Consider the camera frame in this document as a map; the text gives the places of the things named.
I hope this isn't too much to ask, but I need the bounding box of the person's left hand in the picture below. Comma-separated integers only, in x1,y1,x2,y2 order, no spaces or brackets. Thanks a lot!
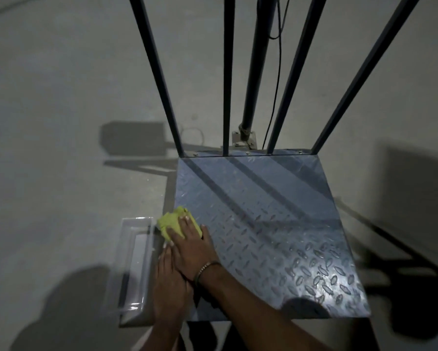
152,244,196,324

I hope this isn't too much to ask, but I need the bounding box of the person's right hand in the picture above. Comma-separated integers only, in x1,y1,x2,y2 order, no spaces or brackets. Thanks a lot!
166,215,220,281

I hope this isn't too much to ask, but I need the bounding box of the yellow cleaning cloth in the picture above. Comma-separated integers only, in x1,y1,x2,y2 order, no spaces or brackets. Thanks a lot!
157,205,203,241

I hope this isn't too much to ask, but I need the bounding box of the person's right forearm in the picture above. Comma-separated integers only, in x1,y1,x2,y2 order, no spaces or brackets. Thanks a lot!
195,262,336,351

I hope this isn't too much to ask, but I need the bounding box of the person's left forearm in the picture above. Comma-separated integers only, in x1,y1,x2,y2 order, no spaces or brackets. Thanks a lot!
131,320,190,351

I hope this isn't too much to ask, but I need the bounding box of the clear plastic tray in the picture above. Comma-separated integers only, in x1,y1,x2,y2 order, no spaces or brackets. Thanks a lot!
106,216,158,319

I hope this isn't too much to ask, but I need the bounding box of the diamond plate metal platform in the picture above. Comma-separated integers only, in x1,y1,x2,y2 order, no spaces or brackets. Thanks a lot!
118,150,372,328

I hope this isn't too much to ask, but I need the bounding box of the dark metal pole with base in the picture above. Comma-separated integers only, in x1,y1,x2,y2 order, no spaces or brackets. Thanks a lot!
231,0,279,150

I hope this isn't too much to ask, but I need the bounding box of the metal wrist bracelet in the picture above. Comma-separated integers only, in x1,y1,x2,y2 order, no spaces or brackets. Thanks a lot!
194,261,222,286

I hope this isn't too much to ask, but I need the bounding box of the thin black cable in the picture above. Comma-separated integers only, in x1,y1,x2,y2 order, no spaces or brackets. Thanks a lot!
262,0,293,150

